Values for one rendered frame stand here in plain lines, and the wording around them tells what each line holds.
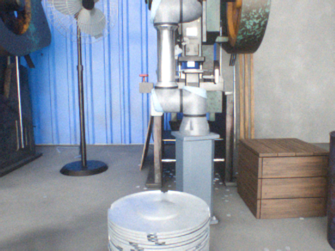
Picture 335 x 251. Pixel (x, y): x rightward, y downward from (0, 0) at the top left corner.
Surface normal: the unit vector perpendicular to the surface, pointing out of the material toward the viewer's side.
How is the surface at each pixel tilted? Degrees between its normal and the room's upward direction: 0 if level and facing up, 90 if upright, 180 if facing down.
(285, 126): 90
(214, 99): 90
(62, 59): 90
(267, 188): 90
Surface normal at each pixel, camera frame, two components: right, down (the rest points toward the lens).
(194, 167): 0.33, 0.11
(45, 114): 0.01, 0.13
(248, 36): 0.01, 0.86
